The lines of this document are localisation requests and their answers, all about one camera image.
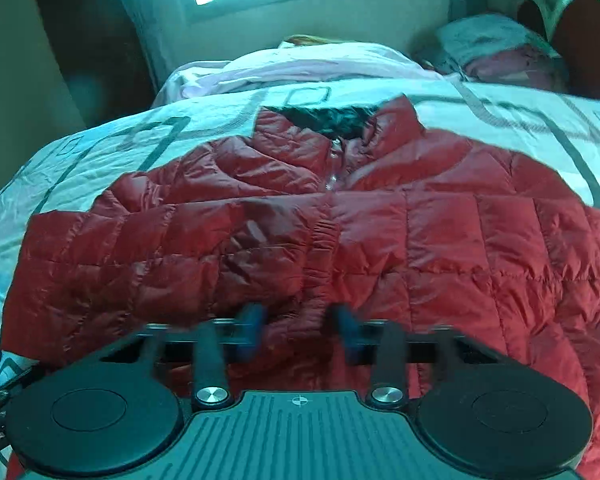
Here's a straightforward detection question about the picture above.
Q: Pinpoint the yellow cloth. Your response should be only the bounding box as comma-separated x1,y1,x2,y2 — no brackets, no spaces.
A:
282,34,333,47

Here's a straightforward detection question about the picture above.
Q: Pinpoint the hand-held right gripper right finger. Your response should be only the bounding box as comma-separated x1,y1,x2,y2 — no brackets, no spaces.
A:
329,304,511,409

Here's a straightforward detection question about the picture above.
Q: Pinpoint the pink quilt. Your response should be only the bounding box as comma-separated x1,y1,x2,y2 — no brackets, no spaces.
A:
152,42,446,108

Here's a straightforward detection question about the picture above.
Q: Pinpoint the red heart-shaped headboard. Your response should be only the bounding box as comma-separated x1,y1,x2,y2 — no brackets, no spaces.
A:
517,0,600,96

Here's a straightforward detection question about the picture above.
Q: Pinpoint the red puffer jacket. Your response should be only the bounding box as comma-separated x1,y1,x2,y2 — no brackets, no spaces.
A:
0,94,600,480

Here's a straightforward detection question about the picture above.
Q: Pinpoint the patterned pillow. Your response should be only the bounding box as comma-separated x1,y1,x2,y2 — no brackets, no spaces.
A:
420,14,571,93

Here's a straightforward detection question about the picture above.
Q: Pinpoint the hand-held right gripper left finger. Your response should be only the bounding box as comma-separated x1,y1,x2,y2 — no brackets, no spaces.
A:
87,302,267,409

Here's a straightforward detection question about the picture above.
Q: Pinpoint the bed with patterned sheet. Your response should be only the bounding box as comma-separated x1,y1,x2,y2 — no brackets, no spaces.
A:
0,77,600,480

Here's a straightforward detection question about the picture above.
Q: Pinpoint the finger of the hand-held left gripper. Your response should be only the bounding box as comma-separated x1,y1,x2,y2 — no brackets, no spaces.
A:
0,344,47,453

